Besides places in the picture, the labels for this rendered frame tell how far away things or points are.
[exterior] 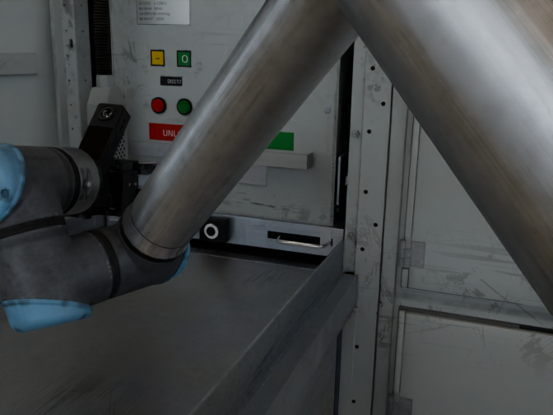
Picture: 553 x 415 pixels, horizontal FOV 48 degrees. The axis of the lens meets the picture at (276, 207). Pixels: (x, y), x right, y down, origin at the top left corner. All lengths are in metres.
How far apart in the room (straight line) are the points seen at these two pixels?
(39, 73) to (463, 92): 1.17
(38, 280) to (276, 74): 0.35
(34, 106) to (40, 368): 0.64
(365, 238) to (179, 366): 0.46
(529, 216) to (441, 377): 0.95
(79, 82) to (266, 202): 0.46
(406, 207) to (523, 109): 0.87
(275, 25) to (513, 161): 0.32
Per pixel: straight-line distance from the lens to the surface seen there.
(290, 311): 0.91
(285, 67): 0.57
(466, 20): 0.30
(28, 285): 0.74
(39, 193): 0.75
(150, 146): 1.30
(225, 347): 0.92
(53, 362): 0.92
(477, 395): 1.24
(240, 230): 1.28
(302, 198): 1.23
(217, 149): 0.63
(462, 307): 1.19
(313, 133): 1.20
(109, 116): 0.92
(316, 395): 1.10
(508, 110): 0.29
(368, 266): 1.18
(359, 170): 1.15
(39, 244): 0.74
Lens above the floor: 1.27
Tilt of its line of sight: 15 degrees down
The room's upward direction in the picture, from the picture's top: 1 degrees clockwise
